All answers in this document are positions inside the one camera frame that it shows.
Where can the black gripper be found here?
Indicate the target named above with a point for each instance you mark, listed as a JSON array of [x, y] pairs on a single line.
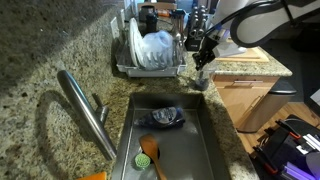
[[205, 55]]

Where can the clear drinking glass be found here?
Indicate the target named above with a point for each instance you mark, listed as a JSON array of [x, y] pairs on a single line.
[[203, 76]]

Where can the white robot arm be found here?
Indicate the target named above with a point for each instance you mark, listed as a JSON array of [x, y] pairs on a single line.
[[240, 24]]

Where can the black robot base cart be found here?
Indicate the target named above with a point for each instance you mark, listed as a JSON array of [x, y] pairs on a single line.
[[289, 152]]

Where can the black knife block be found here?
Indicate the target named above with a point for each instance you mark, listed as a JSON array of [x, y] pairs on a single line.
[[196, 27]]

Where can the wooden cutting board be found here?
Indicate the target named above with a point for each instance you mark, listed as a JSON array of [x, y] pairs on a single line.
[[246, 55]]

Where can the clear plastic container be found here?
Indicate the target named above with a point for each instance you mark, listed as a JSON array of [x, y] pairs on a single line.
[[158, 50]]

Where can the dish drying rack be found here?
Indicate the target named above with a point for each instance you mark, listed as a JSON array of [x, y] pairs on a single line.
[[125, 65]]

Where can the white plate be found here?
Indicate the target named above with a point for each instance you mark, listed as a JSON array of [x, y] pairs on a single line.
[[135, 44]]

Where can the stainless steel trash can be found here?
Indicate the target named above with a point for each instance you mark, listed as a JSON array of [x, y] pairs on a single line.
[[280, 93]]

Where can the stainless steel sink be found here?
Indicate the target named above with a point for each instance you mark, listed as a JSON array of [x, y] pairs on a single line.
[[190, 152]]

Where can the wooden spoon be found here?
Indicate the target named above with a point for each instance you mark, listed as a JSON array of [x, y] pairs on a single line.
[[150, 147]]

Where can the green scrub brush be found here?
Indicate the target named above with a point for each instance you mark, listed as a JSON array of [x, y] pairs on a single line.
[[142, 161]]

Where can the stainless steel faucet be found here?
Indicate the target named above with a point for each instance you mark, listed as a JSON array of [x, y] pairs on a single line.
[[92, 121]]

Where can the orange sponge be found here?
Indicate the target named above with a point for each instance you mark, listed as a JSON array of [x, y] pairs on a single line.
[[97, 176]]

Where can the metal drawer handle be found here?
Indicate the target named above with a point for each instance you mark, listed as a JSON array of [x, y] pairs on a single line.
[[248, 81]]

